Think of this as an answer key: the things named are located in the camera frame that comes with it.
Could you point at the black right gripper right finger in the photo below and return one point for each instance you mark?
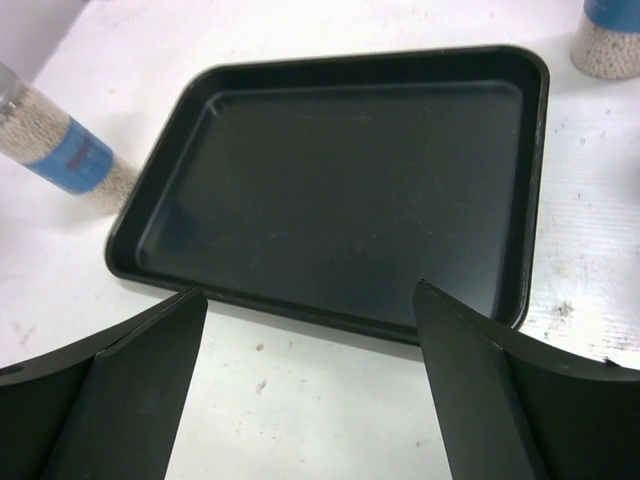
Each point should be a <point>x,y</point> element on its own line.
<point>512,407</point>

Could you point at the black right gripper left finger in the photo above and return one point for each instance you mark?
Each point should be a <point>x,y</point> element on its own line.
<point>107,406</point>

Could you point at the blue label bottle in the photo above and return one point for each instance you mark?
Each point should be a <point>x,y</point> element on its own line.
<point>606,43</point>
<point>45,139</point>

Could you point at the black rectangular tray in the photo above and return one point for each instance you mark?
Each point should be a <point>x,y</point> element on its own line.
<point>323,190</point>

